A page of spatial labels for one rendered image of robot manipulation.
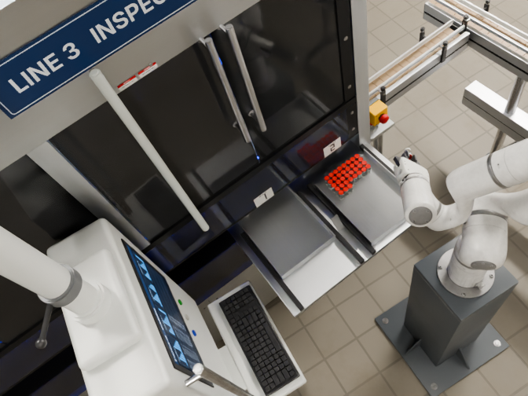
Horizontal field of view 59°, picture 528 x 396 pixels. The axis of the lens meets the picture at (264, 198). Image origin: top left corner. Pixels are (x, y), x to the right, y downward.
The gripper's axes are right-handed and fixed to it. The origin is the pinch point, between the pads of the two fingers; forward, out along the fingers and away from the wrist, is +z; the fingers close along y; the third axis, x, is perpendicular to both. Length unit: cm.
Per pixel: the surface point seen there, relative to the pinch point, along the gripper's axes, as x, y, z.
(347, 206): -37.0, -0.5, 17.9
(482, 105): 3, 54, 102
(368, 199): -31.3, 5.4, 20.5
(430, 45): 18, 9, 86
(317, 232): -48.1, -7.5, 7.8
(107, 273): -37, -67, -62
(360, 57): 14.8, -27.4, 21.6
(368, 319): -106, 55, 39
